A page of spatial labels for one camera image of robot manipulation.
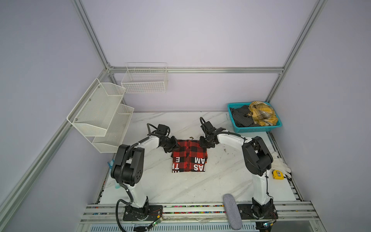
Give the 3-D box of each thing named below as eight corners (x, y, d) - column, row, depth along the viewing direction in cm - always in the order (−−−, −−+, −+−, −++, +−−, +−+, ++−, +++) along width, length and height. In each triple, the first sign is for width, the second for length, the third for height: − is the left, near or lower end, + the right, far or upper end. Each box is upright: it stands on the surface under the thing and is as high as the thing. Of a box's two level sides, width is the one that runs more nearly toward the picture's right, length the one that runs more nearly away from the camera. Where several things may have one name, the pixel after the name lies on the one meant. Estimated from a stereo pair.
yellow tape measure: (273, 179, 88) (275, 177, 85) (270, 172, 91) (272, 170, 88) (282, 179, 88) (285, 177, 86) (279, 172, 91) (281, 170, 88)
